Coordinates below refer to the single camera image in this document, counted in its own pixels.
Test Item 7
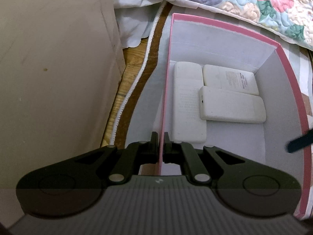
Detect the pink cardboard box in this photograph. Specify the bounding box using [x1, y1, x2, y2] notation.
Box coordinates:
[153, 13, 312, 218]

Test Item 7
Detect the white power bank with text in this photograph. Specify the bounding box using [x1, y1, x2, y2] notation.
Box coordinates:
[203, 64, 259, 96]

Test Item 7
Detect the beige cardboard panel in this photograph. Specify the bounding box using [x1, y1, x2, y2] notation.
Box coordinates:
[1, 0, 125, 227]

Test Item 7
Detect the white bed sheet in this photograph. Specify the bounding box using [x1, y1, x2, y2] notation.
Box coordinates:
[113, 0, 196, 49]

